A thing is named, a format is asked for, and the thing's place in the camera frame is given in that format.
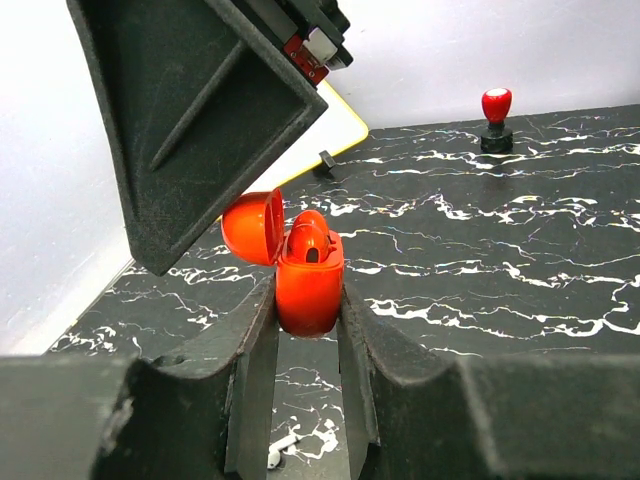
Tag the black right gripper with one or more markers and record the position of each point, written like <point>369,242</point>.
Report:
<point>198,99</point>

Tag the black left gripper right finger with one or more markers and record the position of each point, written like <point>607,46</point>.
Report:
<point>412,414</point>

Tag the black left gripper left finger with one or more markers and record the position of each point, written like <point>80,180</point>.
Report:
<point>200,411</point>

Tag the orange charging case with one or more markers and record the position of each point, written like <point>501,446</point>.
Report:
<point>307,295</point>

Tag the orange earbud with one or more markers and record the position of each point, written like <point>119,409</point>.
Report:
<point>307,243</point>
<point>313,218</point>

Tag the white earbud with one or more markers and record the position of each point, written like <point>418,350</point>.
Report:
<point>277,447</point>

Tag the yellow framed whiteboard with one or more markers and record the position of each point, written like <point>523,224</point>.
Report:
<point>336,130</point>

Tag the red emergency button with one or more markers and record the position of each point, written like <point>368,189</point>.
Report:
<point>497,138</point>

